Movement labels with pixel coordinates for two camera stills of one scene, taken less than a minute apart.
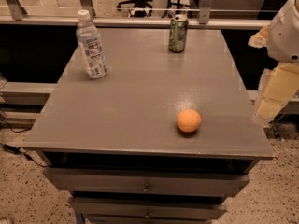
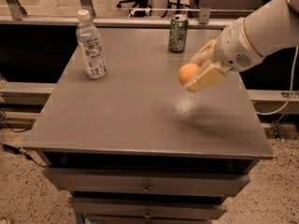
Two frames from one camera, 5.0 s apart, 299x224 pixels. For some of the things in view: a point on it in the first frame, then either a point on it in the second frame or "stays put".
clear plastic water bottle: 91,46 stays put
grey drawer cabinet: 113,142 stays put
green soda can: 178,30 stays put
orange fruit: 189,120 -> 186,71
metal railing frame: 13,13 stays put
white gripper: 285,36 -> 234,48
